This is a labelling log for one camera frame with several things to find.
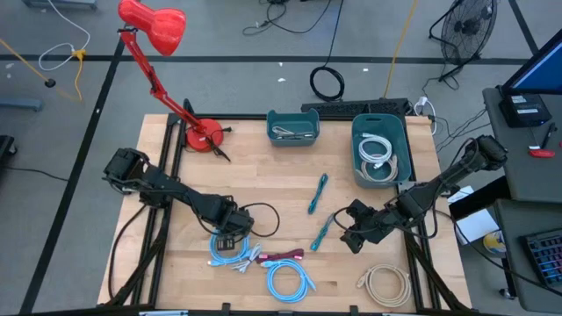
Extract grey cable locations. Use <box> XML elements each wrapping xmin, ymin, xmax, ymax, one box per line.
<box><xmin>276</xmin><ymin>131</ymin><xmax>317</xmax><ymax>141</ymax></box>

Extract grey metal floor base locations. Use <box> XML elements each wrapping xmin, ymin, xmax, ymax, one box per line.
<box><xmin>21</xmin><ymin>0</ymin><xmax>98</xmax><ymax>10</ymax></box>

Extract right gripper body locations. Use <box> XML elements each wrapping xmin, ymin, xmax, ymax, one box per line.
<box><xmin>346</xmin><ymin>198</ymin><xmax>396</xmax><ymax>245</ymax></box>

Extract white floor cable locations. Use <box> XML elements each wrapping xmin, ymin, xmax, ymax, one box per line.
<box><xmin>38</xmin><ymin>0</ymin><xmax>91</xmax><ymax>72</ymax></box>

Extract black floor fan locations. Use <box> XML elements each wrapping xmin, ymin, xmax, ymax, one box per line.
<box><xmin>428</xmin><ymin>0</ymin><xmax>499</xmax><ymax>83</ymax></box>

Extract dark grey desk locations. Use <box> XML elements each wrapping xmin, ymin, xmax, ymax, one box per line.
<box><xmin>481</xmin><ymin>85</ymin><xmax>562</xmax><ymax>204</ymax></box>
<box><xmin>494</xmin><ymin>197</ymin><xmax>562</xmax><ymax>313</ymax></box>

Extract light blue cable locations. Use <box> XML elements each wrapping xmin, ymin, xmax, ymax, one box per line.
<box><xmin>207</xmin><ymin>230</ymin><xmax>252</xmax><ymax>268</ymax></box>
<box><xmin>261</xmin><ymin>258</ymin><xmax>317</xmax><ymax>304</ymax></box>

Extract red handled tool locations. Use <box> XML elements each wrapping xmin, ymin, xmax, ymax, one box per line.
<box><xmin>528</xmin><ymin>147</ymin><xmax>557</xmax><ymax>160</ymax></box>

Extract large beige cable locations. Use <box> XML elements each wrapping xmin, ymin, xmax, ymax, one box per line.
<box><xmin>356</xmin><ymin>263</ymin><xmax>413</xmax><ymax>308</ymax></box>

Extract computer monitor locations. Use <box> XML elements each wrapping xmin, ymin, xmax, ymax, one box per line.
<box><xmin>501</xmin><ymin>28</ymin><xmax>562</xmax><ymax>96</ymax></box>

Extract red desk lamp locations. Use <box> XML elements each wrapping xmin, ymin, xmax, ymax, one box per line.
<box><xmin>117</xmin><ymin>0</ymin><xmax>233</xmax><ymax>162</ymax></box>

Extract keyboard with coloured keys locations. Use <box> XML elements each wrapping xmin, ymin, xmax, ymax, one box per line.
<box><xmin>520</xmin><ymin>227</ymin><xmax>562</xmax><ymax>289</ymax></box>

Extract black floor case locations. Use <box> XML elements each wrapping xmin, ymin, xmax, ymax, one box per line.
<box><xmin>0</xmin><ymin>134</ymin><xmax>18</xmax><ymax>162</ymax></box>

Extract black aluminium table frame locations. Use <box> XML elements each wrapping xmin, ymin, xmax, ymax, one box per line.
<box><xmin>97</xmin><ymin>111</ymin><xmax>475</xmax><ymax>316</ymax></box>

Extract grey floor bar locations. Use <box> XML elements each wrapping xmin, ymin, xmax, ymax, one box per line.
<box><xmin>0</xmin><ymin>97</ymin><xmax>44</xmax><ymax>112</ymax></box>

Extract teal cable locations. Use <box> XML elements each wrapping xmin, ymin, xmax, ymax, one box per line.
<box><xmin>309</xmin><ymin>213</ymin><xmax>335</xmax><ymax>253</ymax></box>
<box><xmin>307</xmin><ymin>173</ymin><xmax>329</xmax><ymax>216</ymax></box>

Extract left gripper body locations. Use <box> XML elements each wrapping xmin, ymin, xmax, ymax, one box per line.
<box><xmin>213</xmin><ymin>196</ymin><xmax>256</xmax><ymax>241</ymax></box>

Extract large teal plastic bin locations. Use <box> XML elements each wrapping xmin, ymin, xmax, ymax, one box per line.
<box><xmin>350</xmin><ymin>112</ymin><xmax>414</xmax><ymax>190</ymax></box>

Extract dark red cable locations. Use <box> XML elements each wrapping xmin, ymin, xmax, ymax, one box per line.
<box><xmin>256</xmin><ymin>248</ymin><xmax>306</xmax><ymax>264</ymax></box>

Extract small teal plastic bin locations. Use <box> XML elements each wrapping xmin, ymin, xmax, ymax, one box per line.
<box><xmin>266</xmin><ymin>108</ymin><xmax>321</xmax><ymax>148</ymax></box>

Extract black box with labels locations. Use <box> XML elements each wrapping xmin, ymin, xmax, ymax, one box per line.
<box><xmin>498</xmin><ymin>85</ymin><xmax>553</xmax><ymax>128</ymax></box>

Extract white short cable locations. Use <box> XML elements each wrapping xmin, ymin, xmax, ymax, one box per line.
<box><xmin>231</xmin><ymin>243</ymin><xmax>263</xmax><ymax>275</ymax></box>

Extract white box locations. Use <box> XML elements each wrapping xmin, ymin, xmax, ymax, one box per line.
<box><xmin>447</xmin><ymin>184</ymin><xmax>501</xmax><ymax>246</ymax></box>

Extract yellow cord with clamp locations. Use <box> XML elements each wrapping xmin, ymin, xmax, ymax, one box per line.
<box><xmin>0</xmin><ymin>38</ymin><xmax>88</xmax><ymax>103</ymax></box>

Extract yellow hanging cable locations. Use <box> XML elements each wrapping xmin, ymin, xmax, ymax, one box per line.
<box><xmin>383</xmin><ymin>0</ymin><xmax>421</xmax><ymax>99</ymax></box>

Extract black coiled hanging cable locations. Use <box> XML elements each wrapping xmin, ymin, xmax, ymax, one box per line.
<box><xmin>308</xmin><ymin>0</ymin><xmax>346</xmax><ymax>103</ymax></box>

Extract black floor cable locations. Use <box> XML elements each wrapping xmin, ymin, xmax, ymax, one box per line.
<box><xmin>242</xmin><ymin>0</ymin><xmax>334</xmax><ymax>36</ymax></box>

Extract black pen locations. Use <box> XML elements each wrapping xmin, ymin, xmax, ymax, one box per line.
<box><xmin>539</xmin><ymin>121</ymin><xmax>558</xmax><ymax>150</ymax></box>

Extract white power adapter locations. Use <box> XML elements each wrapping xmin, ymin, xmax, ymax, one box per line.
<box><xmin>413</xmin><ymin>95</ymin><xmax>438</xmax><ymax>136</ymax></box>

